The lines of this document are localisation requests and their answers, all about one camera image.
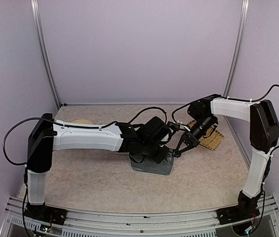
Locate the grey zip pouch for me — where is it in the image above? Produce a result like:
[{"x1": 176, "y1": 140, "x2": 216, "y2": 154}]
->
[{"x1": 129, "y1": 153, "x2": 174, "y2": 175}]

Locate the left aluminium frame post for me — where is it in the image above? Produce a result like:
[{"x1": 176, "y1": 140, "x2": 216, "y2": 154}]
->
[{"x1": 31, "y1": 0, "x2": 62, "y2": 109}]

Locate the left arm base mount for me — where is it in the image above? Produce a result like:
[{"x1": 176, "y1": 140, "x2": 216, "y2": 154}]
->
[{"x1": 24, "y1": 203, "x2": 67, "y2": 226}]

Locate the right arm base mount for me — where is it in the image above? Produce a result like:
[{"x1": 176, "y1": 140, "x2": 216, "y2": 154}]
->
[{"x1": 216, "y1": 192, "x2": 261, "y2": 225}]

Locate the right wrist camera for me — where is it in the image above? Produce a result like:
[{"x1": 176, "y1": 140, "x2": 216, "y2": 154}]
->
[{"x1": 167, "y1": 121, "x2": 191, "y2": 133}]

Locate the beige round plate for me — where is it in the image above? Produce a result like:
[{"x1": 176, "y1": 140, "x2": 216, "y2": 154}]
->
[{"x1": 72, "y1": 119, "x2": 94, "y2": 124}]

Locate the aluminium frame post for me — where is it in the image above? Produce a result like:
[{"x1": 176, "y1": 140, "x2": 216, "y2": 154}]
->
[
  {"x1": 223, "y1": 0, "x2": 250, "y2": 97},
  {"x1": 31, "y1": 0, "x2": 62, "y2": 109}
]

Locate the right aluminium frame post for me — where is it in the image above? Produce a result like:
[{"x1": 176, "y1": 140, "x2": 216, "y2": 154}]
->
[{"x1": 223, "y1": 0, "x2": 250, "y2": 97}]

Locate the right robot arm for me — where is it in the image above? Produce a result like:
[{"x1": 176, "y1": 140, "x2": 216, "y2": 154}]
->
[{"x1": 174, "y1": 93, "x2": 279, "y2": 199}]

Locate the aluminium front rail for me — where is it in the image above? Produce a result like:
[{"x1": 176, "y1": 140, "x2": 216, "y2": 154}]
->
[{"x1": 0, "y1": 195, "x2": 279, "y2": 237}]

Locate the woven bamboo tray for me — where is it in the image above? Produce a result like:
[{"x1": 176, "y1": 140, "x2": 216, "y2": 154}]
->
[{"x1": 195, "y1": 124, "x2": 224, "y2": 151}]

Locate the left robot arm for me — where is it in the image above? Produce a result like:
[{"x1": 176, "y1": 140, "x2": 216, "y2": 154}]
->
[{"x1": 10, "y1": 113, "x2": 173, "y2": 220}]

